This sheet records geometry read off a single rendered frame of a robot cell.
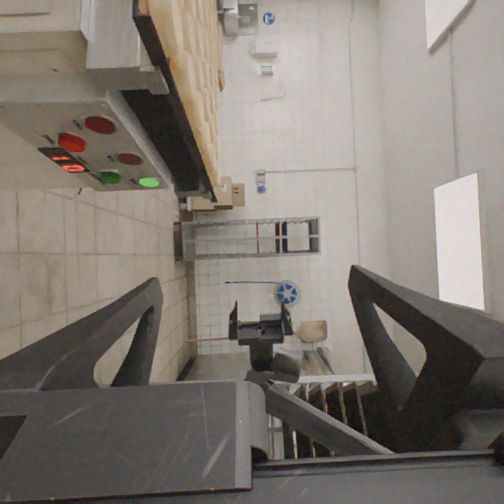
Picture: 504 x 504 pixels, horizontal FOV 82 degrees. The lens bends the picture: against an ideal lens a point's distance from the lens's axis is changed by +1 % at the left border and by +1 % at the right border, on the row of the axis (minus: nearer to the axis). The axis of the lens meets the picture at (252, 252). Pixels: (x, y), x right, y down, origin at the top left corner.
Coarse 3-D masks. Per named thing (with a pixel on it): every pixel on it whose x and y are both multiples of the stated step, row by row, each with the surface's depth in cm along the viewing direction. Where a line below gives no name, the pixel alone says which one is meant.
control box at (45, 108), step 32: (0, 96) 30; (32, 96) 30; (64, 96) 30; (96, 96) 30; (32, 128) 34; (64, 128) 35; (128, 128) 36; (64, 160) 41; (96, 160) 42; (160, 160) 48
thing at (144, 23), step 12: (132, 12) 22; (144, 24) 23; (144, 36) 24; (156, 36) 24; (156, 48) 25; (156, 60) 26; (168, 72) 28; (168, 84) 29; (168, 96) 31; (180, 108) 32; (180, 120) 35; (192, 132) 37; (192, 144) 40; (192, 156) 43; (204, 168) 46; (204, 180) 51
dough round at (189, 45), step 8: (184, 16) 32; (184, 24) 32; (192, 24) 35; (184, 32) 33; (192, 32) 35; (184, 40) 33; (192, 40) 35; (184, 48) 34; (192, 48) 35; (192, 56) 35
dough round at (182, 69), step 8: (176, 56) 31; (184, 56) 31; (176, 64) 31; (184, 64) 31; (192, 64) 34; (176, 72) 31; (184, 72) 31; (192, 72) 34; (176, 80) 32; (184, 80) 32; (192, 80) 34; (184, 88) 32; (192, 88) 34; (184, 96) 33; (192, 96) 34
